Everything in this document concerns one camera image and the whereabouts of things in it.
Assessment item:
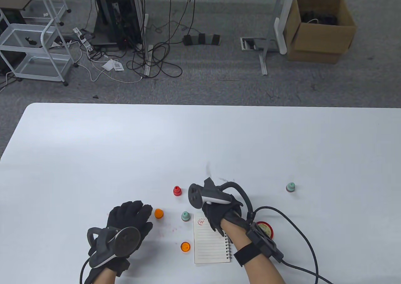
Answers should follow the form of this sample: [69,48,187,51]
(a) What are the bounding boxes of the person's right hand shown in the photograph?
[202,196,250,237]

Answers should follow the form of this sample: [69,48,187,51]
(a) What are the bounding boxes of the person's left hand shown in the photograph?
[105,202,153,268]

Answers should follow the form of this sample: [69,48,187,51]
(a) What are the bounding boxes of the white lined spiral notebook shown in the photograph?
[193,213,233,265]

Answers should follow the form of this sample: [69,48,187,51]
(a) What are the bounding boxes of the red lid with yellow label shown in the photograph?
[255,221,274,239]

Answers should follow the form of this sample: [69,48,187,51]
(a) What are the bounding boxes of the person's right forearm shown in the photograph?
[221,220,285,284]

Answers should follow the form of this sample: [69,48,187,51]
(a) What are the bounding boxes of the person's left forearm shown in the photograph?
[94,267,118,284]

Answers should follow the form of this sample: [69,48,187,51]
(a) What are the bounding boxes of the metal desk leg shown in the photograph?
[258,0,287,76]
[143,13,154,78]

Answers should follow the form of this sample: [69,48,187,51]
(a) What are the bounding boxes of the metal floor socket box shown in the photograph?
[240,37,280,52]

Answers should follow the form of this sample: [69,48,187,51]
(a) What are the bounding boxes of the grey power strip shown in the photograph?
[183,35,223,45]

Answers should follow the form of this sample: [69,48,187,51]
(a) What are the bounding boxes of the white rolling cart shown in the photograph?
[0,0,79,87]

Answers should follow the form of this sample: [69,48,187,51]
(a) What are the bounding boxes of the white power strip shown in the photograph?
[73,27,95,52]

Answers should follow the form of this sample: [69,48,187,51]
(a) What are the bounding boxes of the white plastic panel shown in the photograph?
[274,0,295,55]

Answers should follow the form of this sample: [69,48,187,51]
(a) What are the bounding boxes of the brown cardboard box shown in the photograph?
[283,0,358,64]

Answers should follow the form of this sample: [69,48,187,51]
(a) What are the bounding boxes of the black computer tower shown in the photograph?
[90,0,144,50]

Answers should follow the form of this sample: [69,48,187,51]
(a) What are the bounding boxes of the black glove cable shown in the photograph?
[251,206,334,284]
[80,259,92,284]

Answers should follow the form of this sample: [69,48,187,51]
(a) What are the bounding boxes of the white cable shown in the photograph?
[74,47,145,84]

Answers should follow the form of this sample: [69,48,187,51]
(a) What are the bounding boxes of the black cable bundle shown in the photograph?
[127,0,201,78]

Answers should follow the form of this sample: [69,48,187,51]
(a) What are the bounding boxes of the tangle of black cables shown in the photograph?
[300,10,339,26]

